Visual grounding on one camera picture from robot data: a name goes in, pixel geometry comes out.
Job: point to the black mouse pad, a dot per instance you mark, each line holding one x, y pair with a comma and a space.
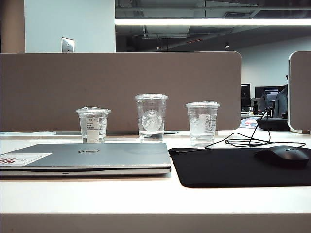
218, 170

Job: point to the small clear labelled plastic cup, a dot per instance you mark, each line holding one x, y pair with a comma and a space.
93, 126

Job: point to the tall clear Starbucks logo cup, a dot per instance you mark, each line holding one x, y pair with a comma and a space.
151, 121

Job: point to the colourful printed paper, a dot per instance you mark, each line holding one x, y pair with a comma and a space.
247, 123

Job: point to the black pouch bag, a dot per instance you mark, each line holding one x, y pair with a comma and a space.
274, 123

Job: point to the metal wall switch plate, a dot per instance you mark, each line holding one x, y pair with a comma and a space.
68, 44

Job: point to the narrow brown desk partition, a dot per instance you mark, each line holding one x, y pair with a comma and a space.
301, 85

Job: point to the narrow black computer monitor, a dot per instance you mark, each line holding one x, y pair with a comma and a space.
245, 94

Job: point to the wide black computer monitor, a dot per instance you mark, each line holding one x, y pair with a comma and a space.
261, 92

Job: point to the black computer mouse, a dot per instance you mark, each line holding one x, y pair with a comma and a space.
281, 156

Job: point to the black water bottle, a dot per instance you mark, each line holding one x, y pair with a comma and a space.
255, 108

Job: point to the medium clear lidded plastic cup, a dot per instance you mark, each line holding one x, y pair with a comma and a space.
201, 126

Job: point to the long white ceiling light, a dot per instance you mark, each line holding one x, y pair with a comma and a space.
194, 21

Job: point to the silver Dell laptop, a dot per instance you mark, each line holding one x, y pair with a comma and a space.
97, 157

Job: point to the grey office chair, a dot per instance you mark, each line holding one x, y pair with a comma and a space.
281, 104

